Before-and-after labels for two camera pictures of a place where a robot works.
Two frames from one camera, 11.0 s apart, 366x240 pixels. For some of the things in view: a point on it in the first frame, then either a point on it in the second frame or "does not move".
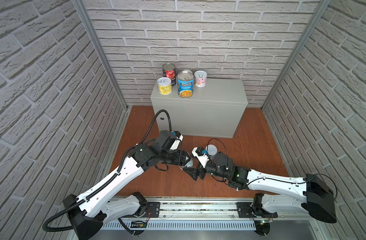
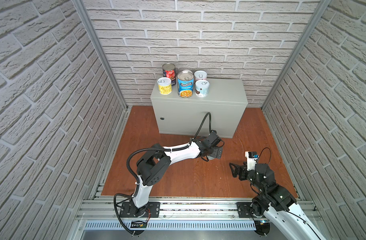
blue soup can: [185, 84] does not move
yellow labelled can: [164, 85] does not move
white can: [200, 78] does not move
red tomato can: [169, 70] does not move
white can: [189, 163] -> [202, 88]
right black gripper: [196, 172] -> [243, 168]
